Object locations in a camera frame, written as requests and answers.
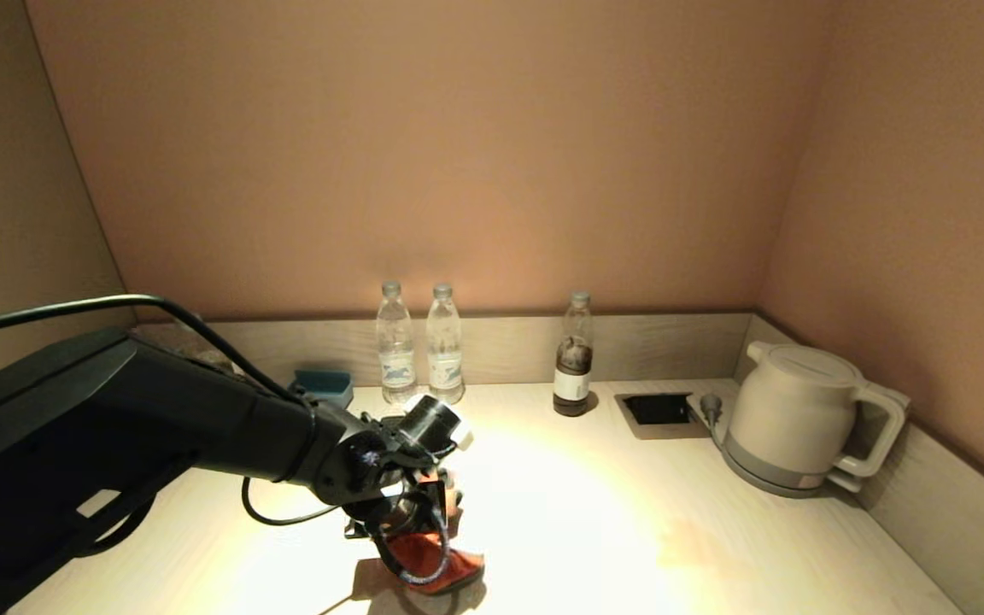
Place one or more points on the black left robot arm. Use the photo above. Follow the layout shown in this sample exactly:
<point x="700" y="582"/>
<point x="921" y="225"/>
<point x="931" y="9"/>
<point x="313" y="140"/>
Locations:
<point x="116" y="427"/>

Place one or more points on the grey kettle base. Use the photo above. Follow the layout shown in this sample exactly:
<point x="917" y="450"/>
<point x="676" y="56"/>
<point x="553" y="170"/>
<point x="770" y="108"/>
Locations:
<point x="757" y="480"/>

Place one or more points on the slim dark bottle white label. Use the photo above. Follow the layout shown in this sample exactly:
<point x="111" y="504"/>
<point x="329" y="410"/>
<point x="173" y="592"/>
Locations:
<point x="574" y="376"/>

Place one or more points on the clear water bottle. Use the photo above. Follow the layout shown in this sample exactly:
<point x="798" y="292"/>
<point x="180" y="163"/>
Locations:
<point x="445" y="350"/>
<point x="396" y="350"/>

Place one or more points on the small blue tray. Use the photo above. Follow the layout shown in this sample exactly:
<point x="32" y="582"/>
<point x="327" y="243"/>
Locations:
<point x="330" y="384"/>

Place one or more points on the recessed black socket box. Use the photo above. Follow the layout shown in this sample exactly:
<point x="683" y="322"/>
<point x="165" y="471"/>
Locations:
<point x="658" y="411"/>

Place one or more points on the orange microfibre cloth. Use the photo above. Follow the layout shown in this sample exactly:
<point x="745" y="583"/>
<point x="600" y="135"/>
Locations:
<point x="449" y="568"/>

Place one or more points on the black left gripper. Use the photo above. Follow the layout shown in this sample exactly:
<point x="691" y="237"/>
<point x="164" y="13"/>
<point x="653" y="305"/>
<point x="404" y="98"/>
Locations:
<point x="419" y="508"/>

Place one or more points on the white electric kettle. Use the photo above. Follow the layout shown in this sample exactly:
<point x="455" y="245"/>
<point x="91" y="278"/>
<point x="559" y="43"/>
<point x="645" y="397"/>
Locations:
<point x="787" y="410"/>

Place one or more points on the grey power plug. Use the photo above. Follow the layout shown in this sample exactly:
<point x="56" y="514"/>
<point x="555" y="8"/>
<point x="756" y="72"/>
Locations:
<point x="710" y="410"/>

